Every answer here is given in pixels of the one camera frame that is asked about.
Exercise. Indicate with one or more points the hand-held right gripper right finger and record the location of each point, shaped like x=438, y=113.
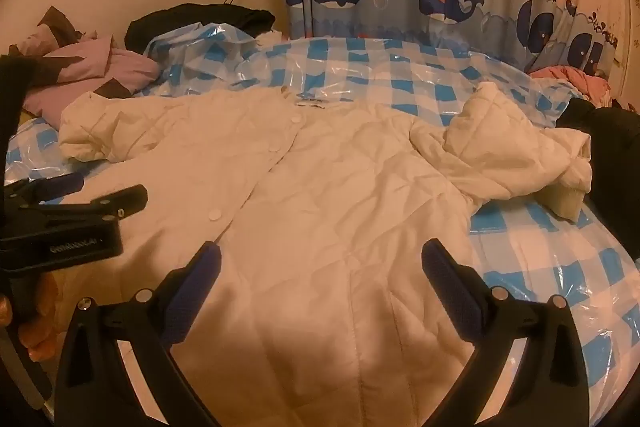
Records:
x=452, y=292

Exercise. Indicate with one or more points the black fuzzy cloth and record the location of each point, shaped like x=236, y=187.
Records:
x=610, y=142

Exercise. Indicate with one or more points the black garment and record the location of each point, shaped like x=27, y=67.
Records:
x=200, y=19

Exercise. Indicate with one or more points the person's left hand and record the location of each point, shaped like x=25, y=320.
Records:
x=42, y=317

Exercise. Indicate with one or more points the purple and brown blanket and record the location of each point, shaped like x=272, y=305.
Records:
x=85, y=67

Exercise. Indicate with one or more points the blue checkered plastic sheet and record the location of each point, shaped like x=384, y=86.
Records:
x=400, y=72

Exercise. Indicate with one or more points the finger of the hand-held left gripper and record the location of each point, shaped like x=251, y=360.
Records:
x=62, y=183
x=100, y=204

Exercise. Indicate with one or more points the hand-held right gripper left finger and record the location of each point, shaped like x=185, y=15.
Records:
x=192, y=297

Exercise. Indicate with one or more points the pink cloth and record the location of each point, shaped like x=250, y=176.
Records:
x=575, y=79

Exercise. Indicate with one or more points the white quilted jacket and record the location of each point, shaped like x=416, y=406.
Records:
x=320, y=207

